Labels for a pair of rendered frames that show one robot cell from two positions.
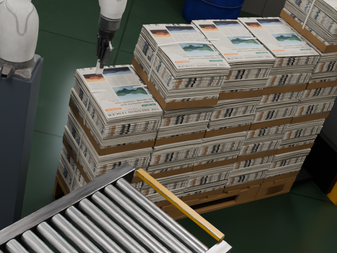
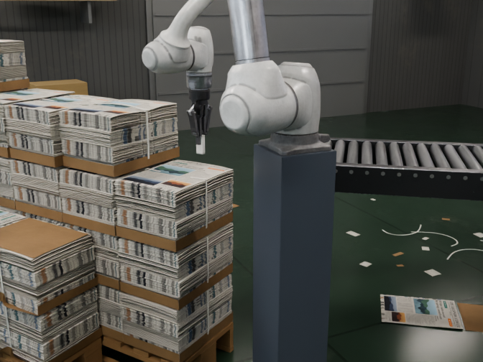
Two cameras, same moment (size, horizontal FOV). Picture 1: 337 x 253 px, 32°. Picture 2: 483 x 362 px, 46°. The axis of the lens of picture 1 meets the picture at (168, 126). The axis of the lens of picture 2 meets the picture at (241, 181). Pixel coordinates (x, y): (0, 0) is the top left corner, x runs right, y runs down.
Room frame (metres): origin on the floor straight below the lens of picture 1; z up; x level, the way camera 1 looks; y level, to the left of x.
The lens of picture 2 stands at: (2.73, 2.35, 1.44)
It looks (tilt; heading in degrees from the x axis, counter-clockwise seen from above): 17 degrees down; 251
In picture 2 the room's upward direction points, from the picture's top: straight up
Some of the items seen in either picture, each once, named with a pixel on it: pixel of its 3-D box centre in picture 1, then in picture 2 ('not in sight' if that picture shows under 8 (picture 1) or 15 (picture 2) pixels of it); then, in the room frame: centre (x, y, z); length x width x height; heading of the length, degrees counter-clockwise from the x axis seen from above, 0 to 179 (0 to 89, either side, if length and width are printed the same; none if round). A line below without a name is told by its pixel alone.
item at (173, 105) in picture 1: (184, 94); (141, 150); (2.36, -0.03, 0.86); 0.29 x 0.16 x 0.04; 127
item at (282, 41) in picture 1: (278, 35); (20, 95); (2.83, -0.40, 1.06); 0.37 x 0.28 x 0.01; 38
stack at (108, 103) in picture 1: (176, 143); (99, 249); (2.57, -0.07, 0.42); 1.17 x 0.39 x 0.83; 130
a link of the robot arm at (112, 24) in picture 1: (109, 20); (199, 80); (2.21, 0.36, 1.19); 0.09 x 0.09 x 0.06
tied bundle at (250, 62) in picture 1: (225, 58); (66, 128); (2.66, -0.17, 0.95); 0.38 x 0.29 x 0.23; 37
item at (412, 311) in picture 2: not in sight; (419, 310); (1.09, 0.24, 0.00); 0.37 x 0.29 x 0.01; 149
